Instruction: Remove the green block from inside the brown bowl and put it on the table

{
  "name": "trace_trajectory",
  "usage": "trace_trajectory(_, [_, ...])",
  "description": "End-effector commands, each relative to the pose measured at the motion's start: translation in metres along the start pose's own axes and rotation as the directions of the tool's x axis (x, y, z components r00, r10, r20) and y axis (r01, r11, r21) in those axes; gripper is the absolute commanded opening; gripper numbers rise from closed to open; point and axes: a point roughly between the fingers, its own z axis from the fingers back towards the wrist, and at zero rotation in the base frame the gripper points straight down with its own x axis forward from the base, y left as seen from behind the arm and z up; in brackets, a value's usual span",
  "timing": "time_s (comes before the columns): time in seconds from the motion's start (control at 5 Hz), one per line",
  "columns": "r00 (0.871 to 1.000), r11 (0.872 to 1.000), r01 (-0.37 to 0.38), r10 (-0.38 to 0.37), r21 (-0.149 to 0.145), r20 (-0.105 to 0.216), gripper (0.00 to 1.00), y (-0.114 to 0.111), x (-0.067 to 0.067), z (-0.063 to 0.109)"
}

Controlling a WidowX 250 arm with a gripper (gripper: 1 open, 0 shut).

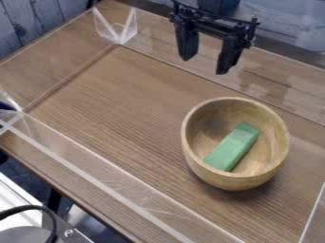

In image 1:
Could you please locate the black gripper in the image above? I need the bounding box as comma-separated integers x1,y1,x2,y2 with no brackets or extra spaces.
169,0,260,75

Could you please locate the green rectangular block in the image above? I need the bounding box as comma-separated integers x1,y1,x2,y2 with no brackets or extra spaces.
203,122,260,172

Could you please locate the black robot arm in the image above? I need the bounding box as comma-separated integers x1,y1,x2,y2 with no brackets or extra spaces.
169,0,260,75

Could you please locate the brown wooden bowl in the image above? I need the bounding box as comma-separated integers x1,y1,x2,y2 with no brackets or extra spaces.
180,97,288,191

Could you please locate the clear acrylic corner bracket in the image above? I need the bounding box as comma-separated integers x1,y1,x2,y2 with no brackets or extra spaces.
91,8,137,45

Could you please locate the clear acrylic barrier wall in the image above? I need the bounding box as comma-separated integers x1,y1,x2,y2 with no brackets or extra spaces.
0,91,244,243

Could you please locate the grey metal bracket with screw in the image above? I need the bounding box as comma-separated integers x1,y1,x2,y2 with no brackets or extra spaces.
54,215,93,243

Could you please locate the black cable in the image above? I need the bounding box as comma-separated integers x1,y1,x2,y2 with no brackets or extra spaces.
0,204,60,243

